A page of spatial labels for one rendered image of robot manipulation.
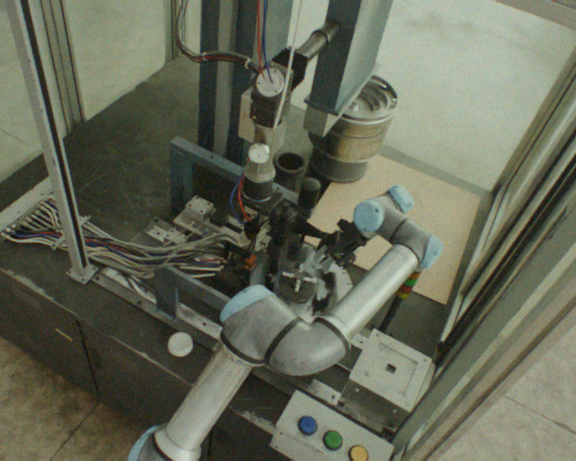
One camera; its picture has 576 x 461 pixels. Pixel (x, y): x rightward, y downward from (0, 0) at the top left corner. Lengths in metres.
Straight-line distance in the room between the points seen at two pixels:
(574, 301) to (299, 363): 0.53
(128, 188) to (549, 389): 2.09
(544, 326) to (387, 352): 0.79
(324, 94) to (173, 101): 1.08
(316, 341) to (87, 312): 0.87
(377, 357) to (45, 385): 1.47
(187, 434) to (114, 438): 1.14
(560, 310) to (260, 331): 0.56
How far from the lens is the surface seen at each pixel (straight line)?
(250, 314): 1.13
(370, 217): 1.30
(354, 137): 2.00
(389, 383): 1.56
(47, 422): 2.47
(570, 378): 3.03
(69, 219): 1.64
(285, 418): 1.45
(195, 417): 1.26
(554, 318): 0.87
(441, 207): 2.25
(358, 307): 1.17
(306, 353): 1.11
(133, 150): 2.25
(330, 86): 1.52
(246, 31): 1.82
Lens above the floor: 2.23
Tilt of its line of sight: 48 degrees down
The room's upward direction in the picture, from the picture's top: 11 degrees clockwise
